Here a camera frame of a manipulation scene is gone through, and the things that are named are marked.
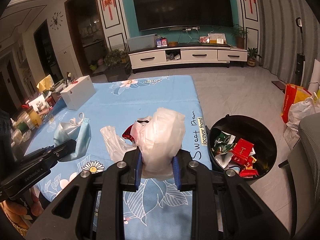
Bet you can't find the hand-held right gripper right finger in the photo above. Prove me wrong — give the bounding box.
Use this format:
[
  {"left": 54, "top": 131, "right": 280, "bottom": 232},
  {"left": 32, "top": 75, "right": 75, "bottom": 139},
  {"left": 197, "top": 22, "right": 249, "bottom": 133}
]
[{"left": 173, "top": 150, "right": 290, "bottom": 240}]

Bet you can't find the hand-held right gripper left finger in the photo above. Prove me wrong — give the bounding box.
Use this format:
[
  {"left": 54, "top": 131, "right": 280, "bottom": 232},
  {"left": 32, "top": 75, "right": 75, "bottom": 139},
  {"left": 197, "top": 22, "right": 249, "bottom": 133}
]
[{"left": 25, "top": 148, "right": 141, "bottom": 240}]

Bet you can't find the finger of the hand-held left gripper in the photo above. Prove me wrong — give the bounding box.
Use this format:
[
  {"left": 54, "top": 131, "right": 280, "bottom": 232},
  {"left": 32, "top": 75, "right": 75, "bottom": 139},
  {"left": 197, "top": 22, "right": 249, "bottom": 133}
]
[{"left": 21, "top": 139, "right": 77, "bottom": 169}]

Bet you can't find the blue face mask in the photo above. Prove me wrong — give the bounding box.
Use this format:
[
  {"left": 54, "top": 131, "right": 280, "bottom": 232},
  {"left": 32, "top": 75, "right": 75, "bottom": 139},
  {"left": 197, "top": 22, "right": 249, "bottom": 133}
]
[{"left": 54, "top": 112, "right": 91, "bottom": 162}]

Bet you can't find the red cigarette box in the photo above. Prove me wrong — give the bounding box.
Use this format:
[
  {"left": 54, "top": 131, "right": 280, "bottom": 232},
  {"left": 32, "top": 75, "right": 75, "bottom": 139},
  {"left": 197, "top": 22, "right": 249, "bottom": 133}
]
[{"left": 230, "top": 138, "right": 255, "bottom": 167}]

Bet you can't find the red snack wrapper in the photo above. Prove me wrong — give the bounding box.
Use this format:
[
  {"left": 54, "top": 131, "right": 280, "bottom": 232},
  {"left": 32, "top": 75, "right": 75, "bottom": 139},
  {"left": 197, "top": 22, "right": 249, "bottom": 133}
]
[{"left": 239, "top": 155, "right": 258, "bottom": 178}]

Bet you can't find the black trash bin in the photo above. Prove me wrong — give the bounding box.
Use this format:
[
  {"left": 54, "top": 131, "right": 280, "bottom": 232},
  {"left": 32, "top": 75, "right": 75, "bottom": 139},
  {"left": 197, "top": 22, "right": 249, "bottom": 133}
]
[{"left": 207, "top": 114, "right": 277, "bottom": 182}]

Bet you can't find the person's left forearm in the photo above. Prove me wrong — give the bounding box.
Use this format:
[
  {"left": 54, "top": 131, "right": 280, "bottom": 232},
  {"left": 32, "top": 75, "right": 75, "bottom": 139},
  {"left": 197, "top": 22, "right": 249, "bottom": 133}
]
[{"left": 2, "top": 215, "right": 28, "bottom": 232}]

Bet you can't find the person's left hand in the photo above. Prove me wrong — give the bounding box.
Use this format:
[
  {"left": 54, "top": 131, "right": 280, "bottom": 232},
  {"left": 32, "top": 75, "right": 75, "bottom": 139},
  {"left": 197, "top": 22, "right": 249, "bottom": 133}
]
[{"left": 4, "top": 187, "right": 43, "bottom": 222}]

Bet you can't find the dark red wrapper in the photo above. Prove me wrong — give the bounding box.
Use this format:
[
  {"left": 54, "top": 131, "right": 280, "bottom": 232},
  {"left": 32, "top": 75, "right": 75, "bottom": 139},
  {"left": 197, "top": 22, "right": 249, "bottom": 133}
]
[{"left": 122, "top": 126, "right": 137, "bottom": 143}]

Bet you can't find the clear plastic bag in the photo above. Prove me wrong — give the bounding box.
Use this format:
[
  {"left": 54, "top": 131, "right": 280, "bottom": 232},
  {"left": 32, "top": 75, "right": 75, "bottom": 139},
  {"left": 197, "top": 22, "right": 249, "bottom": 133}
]
[{"left": 100, "top": 125, "right": 140, "bottom": 163}]

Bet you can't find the white storage box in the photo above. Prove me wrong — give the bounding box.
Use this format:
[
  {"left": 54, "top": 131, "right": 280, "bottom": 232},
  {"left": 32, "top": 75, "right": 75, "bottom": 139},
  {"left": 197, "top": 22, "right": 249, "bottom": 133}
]
[{"left": 60, "top": 75, "right": 95, "bottom": 111}]

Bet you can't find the yellow cloth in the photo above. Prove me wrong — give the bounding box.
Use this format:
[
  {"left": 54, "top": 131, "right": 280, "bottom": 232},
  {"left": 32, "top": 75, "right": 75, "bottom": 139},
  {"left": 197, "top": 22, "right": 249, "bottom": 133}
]
[{"left": 37, "top": 74, "right": 54, "bottom": 92}]

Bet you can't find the blue floral tablecloth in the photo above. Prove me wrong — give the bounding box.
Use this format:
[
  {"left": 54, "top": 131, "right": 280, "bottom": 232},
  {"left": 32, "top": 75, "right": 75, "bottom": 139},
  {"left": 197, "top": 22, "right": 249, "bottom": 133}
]
[{"left": 24, "top": 75, "right": 213, "bottom": 240}]

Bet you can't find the black plant stand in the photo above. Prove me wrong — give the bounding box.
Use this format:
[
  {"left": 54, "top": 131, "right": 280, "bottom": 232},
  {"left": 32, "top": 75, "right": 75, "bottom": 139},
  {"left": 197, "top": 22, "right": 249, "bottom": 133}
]
[{"left": 105, "top": 65, "right": 132, "bottom": 82}]

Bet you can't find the bushy green plant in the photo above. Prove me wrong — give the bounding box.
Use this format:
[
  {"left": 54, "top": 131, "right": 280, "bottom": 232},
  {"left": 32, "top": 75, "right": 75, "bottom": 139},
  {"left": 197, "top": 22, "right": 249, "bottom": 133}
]
[{"left": 104, "top": 49, "right": 129, "bottom": 67}]

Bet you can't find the white television cabinet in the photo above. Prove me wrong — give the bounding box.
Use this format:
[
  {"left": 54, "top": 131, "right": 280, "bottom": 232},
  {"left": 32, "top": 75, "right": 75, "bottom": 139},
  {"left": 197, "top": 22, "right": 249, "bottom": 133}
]
[{"left": 128, "top": 44, "right": 248, "bottom": 74}]

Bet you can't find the clear storage bin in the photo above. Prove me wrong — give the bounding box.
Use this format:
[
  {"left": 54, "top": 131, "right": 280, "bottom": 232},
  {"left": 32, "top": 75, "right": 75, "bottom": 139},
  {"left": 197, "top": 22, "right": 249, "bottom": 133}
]
[{"left": 126, "top": 34, "right": 157, "bottom": 52}]

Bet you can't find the small potted plant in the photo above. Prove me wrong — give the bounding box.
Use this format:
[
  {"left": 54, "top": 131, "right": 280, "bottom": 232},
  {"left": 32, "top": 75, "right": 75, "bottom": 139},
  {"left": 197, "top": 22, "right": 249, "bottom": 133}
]
[{"left": 246, "top": 47, "right": 262, "bottom": 67}]

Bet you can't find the orange shopping bag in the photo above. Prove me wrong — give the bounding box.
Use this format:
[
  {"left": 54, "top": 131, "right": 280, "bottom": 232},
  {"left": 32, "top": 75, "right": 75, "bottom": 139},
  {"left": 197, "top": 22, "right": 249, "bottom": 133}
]
[{"left": 281, "top": 84, "right": 313, "bottom": 123}]

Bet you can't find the grey chair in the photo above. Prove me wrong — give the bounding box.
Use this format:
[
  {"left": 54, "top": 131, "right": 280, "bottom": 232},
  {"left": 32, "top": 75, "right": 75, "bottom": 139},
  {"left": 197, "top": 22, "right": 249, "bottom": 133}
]
[{"left": 279, "top": 112, "right": 320, "bottom": 235}]

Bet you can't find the white desk calendar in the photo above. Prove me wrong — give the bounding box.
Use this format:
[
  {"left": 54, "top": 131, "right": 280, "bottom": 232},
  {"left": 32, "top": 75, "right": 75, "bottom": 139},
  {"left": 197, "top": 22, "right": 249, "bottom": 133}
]
[{"left": 207, "top": 32, "right": 227, "bottom": 45}]

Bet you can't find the large white plastic bag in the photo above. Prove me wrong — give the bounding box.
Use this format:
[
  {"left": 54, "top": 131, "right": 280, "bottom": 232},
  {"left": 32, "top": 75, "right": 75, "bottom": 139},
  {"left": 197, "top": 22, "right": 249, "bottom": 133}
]
[{"left": 286, "top": 96, "right": 320, "bottom": 133}]

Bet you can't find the tall potted plant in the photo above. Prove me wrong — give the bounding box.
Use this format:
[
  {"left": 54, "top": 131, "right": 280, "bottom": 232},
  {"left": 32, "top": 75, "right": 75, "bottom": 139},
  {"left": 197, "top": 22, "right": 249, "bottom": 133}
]
[{"left": 231, "top": 24, "right": 249, "bottom": 49}]

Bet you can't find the white paper roll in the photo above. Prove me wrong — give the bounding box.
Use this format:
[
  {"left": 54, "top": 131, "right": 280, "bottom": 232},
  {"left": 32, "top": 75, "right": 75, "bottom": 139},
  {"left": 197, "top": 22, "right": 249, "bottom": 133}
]
[{"left": 307, "top": 59, "right": 320, "bottom": 97}]

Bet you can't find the upright vacuum cleaner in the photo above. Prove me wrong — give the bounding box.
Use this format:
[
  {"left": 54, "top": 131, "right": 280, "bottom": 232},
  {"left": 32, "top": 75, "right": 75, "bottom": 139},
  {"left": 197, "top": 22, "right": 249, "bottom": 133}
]
[{"left": 295, "top": 17, "right": 308, "bottom": 88}]

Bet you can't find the black television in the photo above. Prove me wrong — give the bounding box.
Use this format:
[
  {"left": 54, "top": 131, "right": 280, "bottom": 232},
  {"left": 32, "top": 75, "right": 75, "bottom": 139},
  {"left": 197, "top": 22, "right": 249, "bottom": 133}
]
[{"left": 131, "top": 0, "right": 234, "bottom": 32}]

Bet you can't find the black wall clock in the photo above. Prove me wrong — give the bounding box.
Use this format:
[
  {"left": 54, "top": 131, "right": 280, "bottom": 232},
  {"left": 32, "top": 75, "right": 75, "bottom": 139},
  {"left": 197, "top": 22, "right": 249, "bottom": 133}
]
[{"left": 49, "top": 11, "right": 63, "bottom": 29}]

